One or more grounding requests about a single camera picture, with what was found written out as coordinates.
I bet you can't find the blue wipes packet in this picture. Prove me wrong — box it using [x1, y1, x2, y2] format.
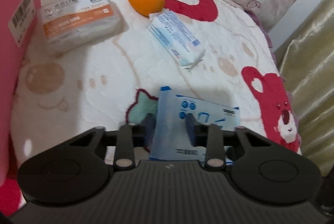
[149, 86, 240, 163]

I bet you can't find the white blue tissue pack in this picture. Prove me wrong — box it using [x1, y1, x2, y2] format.
[148, 10, 205, 70]

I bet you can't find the clear box orange label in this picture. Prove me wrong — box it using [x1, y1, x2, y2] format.
[40, 0, 121, 56]

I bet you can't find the pink cardboard box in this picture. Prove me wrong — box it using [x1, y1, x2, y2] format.
[1, 0, 41, 216]

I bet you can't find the bear print bed blanket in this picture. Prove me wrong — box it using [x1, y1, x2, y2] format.
[11, 0, 300, 164]

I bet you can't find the orange makeup sponge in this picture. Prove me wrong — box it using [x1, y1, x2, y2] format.
[128, 0, 165, 17]

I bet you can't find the gold satin curtain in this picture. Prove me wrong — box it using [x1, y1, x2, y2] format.
[276, 0, 333, 176]

